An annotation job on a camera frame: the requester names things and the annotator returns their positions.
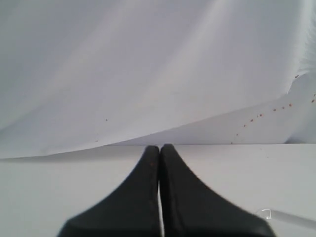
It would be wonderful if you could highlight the white rectangular plastic tray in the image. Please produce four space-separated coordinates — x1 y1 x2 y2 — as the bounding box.
256 208 316 226

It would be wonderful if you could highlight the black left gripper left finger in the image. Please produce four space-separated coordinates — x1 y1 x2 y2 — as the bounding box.
58 146 160 237

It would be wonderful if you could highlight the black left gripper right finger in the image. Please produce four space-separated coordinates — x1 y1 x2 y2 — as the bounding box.
159 144 274 237

